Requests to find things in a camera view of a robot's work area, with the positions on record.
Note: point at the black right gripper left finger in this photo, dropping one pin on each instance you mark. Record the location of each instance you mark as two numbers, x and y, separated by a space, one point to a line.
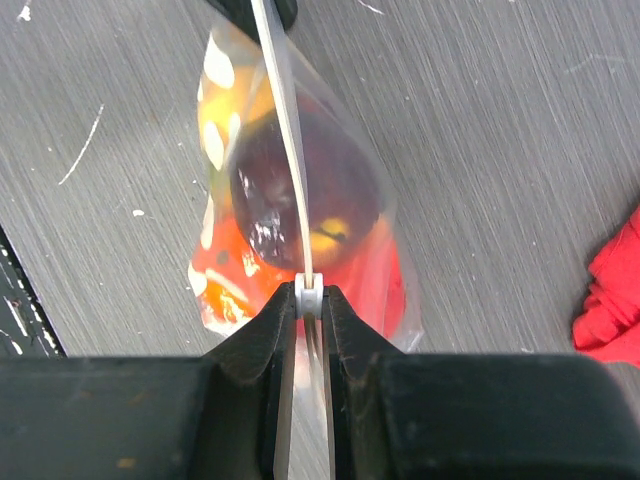
247 411

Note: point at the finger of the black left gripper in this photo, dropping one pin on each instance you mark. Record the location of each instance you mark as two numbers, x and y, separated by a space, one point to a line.
240 13

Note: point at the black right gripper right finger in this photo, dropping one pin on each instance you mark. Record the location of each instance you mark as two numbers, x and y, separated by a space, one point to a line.
357 432

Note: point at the orange fruit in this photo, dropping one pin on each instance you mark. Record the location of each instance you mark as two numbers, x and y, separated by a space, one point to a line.
231 283

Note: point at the yellow lemon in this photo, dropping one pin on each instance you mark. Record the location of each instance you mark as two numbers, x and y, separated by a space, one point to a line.
250 97

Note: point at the clear dotted zip bag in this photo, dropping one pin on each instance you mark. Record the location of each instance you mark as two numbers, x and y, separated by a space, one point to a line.
305 187

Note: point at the red cloth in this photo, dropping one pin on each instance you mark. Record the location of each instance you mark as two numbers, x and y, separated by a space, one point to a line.
608 327

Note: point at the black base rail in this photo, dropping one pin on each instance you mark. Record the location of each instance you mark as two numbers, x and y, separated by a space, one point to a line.
25 329

